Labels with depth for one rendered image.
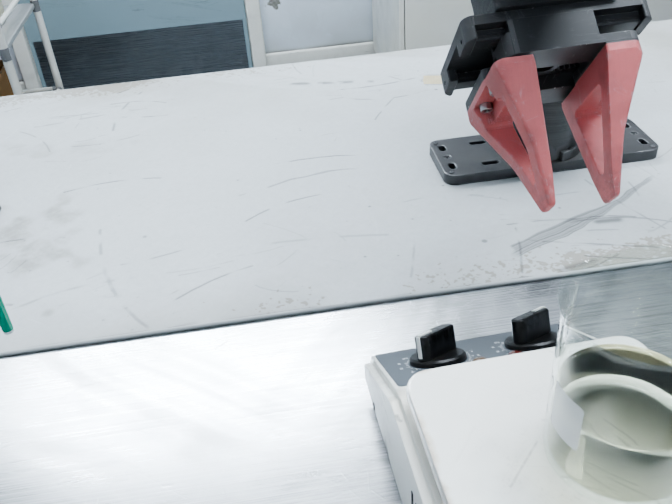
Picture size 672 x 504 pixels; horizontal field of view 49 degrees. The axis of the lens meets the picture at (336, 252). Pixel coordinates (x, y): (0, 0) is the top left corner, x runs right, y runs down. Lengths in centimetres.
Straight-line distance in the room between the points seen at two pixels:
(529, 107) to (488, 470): 18
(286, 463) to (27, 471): 15
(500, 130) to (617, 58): 7
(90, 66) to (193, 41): 45
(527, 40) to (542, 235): 24
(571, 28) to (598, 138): 7
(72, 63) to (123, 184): 268
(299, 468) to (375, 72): 57
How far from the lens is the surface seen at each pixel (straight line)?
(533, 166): 40
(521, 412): 35
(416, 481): 35
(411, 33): 278
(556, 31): 41
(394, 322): 52
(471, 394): 35
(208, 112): 85
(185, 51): 332
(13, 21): 257
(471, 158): 69
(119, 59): 336
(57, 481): 47
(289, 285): 56
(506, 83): 39
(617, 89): 42
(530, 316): 43
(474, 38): 40
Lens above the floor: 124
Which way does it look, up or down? 36 degrees down
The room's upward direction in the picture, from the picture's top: 5 degrees counter-clockwise
